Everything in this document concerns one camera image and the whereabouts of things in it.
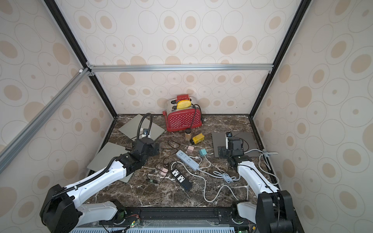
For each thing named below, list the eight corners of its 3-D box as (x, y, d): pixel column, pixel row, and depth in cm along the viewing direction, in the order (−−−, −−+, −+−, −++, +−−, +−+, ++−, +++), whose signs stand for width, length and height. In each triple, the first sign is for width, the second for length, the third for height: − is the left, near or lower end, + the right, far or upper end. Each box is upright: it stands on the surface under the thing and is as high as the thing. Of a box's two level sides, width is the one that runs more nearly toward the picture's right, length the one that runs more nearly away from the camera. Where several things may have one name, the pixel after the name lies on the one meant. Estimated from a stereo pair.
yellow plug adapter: (195, 145, 104) (195, 142, 101) (191, 141, 106) (191, 138, 103) (204, 139, 107) (205, 135, 104) (200, 135, 109) (201, 132, 106)
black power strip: (169, 174, 90) (168, 172, 87) (175, 168, 92) (175, 166, 90) (187, 192, 83) (187, 191, 81) (193, 186, 85) (193, 184, 83)
